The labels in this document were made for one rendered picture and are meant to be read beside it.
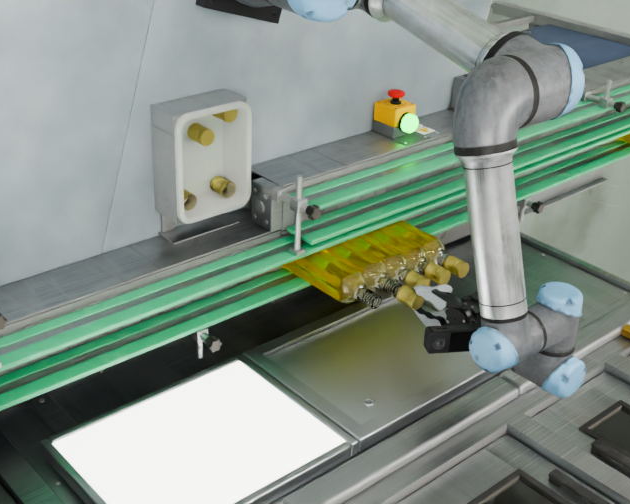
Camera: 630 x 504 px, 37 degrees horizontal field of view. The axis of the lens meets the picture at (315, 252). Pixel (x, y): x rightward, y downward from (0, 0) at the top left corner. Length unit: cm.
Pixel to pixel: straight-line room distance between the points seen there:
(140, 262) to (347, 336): 45
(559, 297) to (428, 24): 51
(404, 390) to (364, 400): 9
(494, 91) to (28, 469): 98
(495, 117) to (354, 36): 74
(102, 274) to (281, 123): 52
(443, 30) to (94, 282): 77
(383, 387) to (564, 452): 35
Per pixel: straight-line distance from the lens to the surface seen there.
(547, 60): 150
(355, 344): 190
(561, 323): 158
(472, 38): 157
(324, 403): 173
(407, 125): 214
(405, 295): 181
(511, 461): 173
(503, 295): 147
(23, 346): 163
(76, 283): 175
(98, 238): 183
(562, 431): 183
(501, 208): 144
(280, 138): 202
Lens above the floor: 220
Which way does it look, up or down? 41 degrees down
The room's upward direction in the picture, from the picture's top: 120 degrees clockwise
